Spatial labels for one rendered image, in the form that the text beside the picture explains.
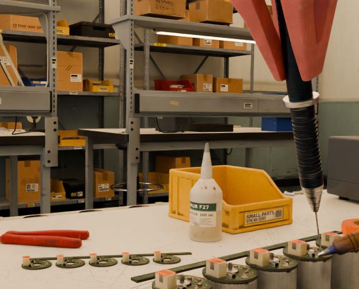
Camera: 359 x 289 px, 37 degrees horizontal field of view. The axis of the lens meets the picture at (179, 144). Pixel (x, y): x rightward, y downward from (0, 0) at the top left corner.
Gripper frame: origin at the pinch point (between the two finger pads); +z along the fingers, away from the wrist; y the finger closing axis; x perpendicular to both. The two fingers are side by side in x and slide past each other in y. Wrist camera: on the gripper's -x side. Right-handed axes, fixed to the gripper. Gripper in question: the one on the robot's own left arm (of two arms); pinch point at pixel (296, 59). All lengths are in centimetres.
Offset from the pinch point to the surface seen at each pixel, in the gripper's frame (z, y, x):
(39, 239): 17.6, 31.0, -4.4
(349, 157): 26, 18, -49
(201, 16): 25, 171, -231
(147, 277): 7.5, 4.1, 7.7
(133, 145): 79, 179, -164
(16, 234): 17.6, 34.4, -4.3
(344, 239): 9.2, -1.2, -0.7
